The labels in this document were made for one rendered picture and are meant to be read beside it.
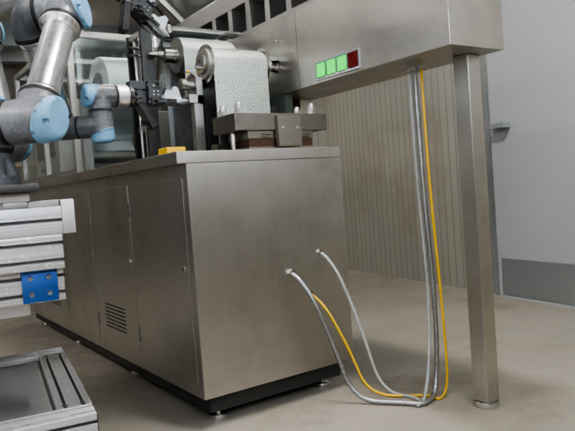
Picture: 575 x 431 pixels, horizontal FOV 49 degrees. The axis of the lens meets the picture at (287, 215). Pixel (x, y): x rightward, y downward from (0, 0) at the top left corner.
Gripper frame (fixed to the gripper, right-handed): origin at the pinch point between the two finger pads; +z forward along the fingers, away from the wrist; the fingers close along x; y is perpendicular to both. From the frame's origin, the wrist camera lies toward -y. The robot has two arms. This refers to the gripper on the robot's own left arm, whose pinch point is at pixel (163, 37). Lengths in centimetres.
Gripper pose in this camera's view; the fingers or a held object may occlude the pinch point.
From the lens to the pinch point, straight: 238.5
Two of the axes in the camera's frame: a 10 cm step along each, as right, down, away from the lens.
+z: 6.8, 5.8, 4.6
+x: -5.7, 0.1, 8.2
